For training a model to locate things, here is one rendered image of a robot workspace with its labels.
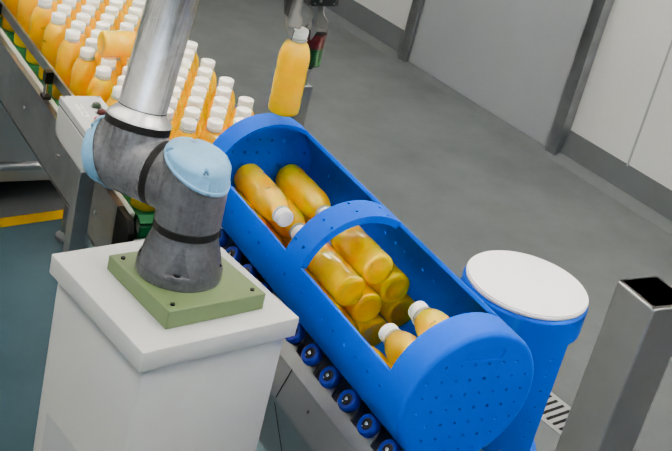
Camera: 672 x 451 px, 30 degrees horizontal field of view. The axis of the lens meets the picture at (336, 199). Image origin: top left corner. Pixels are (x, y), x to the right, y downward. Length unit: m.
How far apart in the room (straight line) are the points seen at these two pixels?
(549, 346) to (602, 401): 1.30
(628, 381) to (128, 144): 1.04
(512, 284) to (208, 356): 0.86
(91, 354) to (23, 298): 2.06
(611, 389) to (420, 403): 0.79
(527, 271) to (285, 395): 0.66
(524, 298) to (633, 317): 1.36
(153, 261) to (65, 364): 0.28
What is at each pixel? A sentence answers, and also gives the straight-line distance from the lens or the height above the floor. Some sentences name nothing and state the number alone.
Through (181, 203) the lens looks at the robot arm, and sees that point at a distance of 2.09.
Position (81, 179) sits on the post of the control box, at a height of 0.94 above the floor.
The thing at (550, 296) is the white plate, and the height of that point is 1.04.
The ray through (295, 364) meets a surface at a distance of 2.50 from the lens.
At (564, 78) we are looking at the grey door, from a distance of 6.34.
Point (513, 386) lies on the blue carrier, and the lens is 2.28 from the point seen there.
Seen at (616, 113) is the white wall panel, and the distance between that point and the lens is 6.21.
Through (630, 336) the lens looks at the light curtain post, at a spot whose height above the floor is 1.65.
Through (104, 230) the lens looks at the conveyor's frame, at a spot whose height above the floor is 0.80.
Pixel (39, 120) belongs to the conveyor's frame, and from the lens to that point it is 3.51.
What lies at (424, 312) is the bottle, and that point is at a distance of 2.28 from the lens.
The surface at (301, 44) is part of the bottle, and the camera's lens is 2.66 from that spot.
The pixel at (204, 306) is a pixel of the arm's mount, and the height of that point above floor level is 1.18.
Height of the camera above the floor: 2.29
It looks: 26 degrees down
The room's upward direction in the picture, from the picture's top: 14 degrees clockwise
